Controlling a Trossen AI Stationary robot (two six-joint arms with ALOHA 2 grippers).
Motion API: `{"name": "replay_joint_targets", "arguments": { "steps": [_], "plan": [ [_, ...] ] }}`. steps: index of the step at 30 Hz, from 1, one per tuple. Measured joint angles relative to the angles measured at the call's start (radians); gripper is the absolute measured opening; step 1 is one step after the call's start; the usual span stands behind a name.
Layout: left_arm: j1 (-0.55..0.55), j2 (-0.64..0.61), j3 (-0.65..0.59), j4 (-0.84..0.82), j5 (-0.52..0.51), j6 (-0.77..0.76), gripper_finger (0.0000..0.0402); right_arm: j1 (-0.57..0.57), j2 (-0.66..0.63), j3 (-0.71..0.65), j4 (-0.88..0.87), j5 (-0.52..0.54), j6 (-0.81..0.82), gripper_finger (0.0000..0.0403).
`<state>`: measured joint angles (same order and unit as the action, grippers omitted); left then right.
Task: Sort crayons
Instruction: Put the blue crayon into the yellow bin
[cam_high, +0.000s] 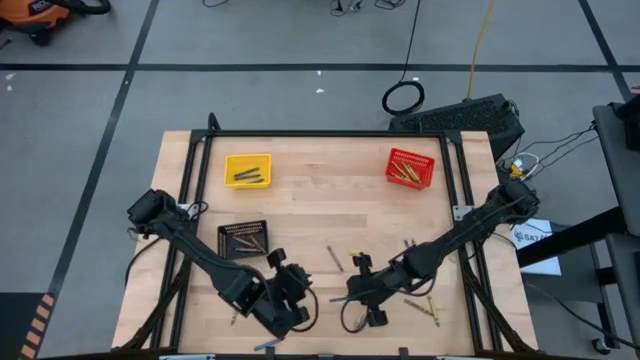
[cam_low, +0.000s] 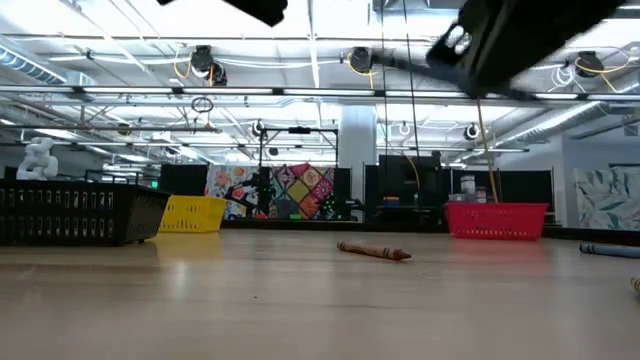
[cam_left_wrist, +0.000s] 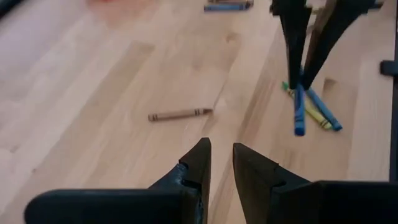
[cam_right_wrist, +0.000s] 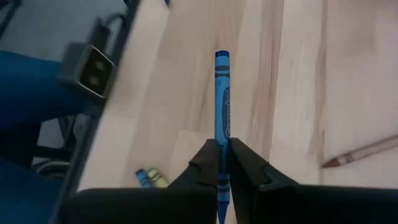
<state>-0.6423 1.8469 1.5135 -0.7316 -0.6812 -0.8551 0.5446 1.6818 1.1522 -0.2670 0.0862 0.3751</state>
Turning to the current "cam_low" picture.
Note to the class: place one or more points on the stacked storage containers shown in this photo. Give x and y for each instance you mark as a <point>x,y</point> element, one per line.
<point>468,186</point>

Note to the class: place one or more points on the red plastic basket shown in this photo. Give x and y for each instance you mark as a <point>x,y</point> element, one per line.
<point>495,220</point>

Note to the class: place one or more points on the black partition panel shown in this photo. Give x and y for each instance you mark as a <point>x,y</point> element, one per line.
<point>525,187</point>

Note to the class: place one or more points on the black equipment cabinet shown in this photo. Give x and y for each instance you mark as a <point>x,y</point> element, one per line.
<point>400,180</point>

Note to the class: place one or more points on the white square pillar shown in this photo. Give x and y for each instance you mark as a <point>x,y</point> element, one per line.
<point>357,155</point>

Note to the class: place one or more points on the blue crayon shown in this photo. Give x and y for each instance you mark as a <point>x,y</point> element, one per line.
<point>615,250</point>

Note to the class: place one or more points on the black screen panel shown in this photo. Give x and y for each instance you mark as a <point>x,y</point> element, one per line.
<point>182,179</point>

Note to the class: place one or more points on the colourful patchwork panel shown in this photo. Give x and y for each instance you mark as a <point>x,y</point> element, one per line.
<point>300,190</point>

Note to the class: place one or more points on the brown crayon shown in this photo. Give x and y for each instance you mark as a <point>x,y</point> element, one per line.
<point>372,250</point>

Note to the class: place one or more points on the black plastic basket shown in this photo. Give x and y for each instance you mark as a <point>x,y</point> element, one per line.
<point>75,212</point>

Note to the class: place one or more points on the black background robot arm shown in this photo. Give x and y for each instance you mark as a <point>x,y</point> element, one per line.
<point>260,192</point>

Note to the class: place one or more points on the yellow plastic basket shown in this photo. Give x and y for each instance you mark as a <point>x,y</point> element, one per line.
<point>192,214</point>

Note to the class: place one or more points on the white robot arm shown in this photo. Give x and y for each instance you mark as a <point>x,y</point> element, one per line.
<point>37,162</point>

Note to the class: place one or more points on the ceiling light rail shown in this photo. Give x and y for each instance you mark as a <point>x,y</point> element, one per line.
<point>225,91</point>

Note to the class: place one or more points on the black stand frame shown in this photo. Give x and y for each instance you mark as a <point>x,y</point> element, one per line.
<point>299,130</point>

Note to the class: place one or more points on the green crayon right edge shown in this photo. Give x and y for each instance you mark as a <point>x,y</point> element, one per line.
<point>636,284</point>

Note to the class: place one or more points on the silver ventilation duct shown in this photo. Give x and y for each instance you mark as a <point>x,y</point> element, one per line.
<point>25,65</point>
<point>560,117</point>

